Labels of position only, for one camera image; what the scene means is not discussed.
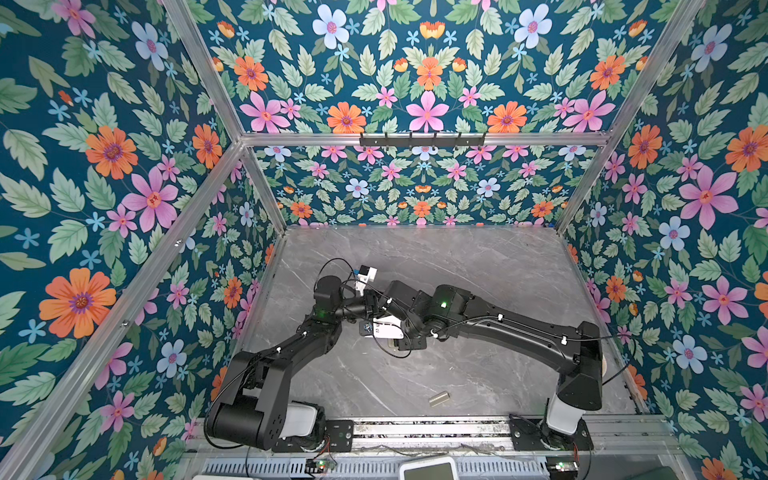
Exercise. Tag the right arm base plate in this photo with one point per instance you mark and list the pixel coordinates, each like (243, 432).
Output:
(532, 434)

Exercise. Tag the beige battery cover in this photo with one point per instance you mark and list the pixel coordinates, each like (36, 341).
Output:
(439, 398)

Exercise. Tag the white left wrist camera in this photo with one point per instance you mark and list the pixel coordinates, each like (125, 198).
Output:
(363, 276)

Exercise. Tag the white display device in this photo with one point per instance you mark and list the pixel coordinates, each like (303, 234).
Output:
(429, 468)

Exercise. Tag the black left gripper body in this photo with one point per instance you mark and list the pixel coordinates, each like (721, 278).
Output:
(364, 308)

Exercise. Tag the black hook rack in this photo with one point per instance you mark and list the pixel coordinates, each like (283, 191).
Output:
(439, 140)

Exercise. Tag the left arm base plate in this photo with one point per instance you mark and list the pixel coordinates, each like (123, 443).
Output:
(335, 436)

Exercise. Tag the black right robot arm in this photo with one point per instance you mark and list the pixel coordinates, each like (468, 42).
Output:
(574, 353)

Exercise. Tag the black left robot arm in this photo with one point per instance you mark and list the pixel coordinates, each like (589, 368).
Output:
(253, 406)

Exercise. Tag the aluminium mounting rail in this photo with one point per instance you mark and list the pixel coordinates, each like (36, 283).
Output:
(480, 435)

